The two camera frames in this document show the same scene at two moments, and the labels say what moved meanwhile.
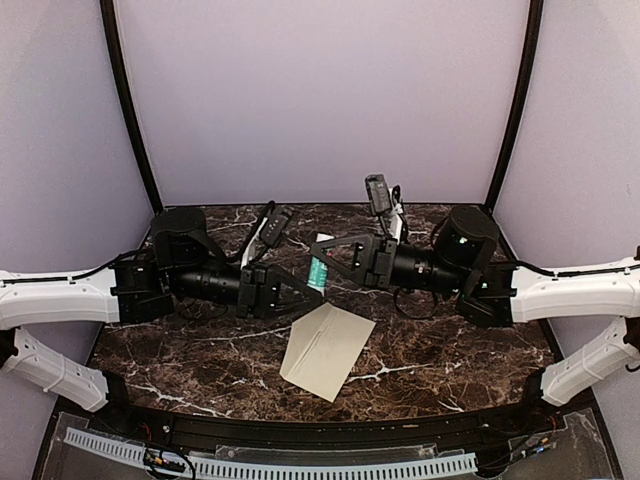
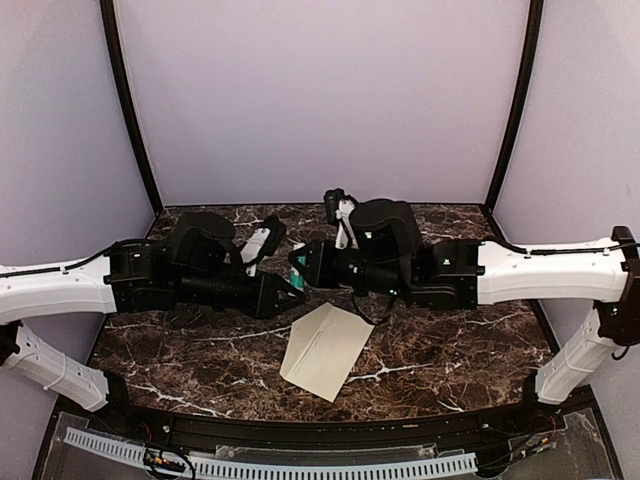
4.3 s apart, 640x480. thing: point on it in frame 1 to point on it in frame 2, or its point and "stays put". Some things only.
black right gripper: x=379 y=275 to x=317 y=273
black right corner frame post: x=519 y=105 stays put
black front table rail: x=250 y=430 stays put
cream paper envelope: x=323 y=348 stays put
